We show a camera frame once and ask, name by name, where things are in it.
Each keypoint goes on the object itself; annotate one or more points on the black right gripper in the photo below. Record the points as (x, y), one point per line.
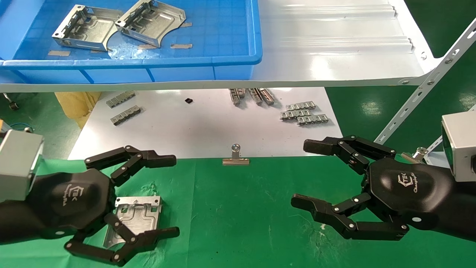
(409, 190)

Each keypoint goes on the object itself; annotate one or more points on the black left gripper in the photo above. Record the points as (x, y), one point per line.
(74, 203)

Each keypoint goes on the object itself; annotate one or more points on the silver sheet metal bracket part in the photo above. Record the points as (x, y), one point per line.
(91, 31)
(152, 24)
(139, 217)

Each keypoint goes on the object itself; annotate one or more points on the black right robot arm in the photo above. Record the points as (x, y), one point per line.
(463, 208)

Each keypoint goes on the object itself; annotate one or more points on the small grey metal strip part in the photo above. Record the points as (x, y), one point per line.
(267, 96)
(255, 96)
(301, 106)
(295, 114)
(235, 96)
(126, 115)
(313, 119)
(121, 99)

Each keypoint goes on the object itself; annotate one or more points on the white board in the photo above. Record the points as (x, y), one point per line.
(193, 130)

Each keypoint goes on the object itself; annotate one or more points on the silver binder clip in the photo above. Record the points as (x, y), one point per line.
(419, 152)
(236, 160)

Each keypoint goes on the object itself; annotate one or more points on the green cloth mat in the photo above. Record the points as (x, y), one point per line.
(241, 223)

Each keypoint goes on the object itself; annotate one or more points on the short white perforated strut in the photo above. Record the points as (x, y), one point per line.
(434, 147)

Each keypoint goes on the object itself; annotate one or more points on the yellow plastic bag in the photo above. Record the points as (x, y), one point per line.
(76, 106)

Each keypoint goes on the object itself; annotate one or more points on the white metal shelf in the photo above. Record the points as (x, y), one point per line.
(334, 44)

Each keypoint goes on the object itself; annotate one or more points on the long white perforated strut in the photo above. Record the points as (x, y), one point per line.
(427, 83)

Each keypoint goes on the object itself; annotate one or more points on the brown tape strip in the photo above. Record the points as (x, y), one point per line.
(145, 47)
(58, 53)
(187, 25)
(99, 51)
(181, 46)

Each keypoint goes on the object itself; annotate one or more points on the blue plastic bin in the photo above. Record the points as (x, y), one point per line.
(230, 52)

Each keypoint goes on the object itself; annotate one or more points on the black caster wheel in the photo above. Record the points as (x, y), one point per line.
(13, 105)

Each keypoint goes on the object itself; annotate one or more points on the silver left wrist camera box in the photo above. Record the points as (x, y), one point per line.
(16, 163)

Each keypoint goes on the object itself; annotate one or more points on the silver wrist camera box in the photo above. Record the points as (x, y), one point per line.
(461, 145)
(16, 163)

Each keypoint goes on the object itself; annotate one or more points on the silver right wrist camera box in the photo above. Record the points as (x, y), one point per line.
(461, 145)

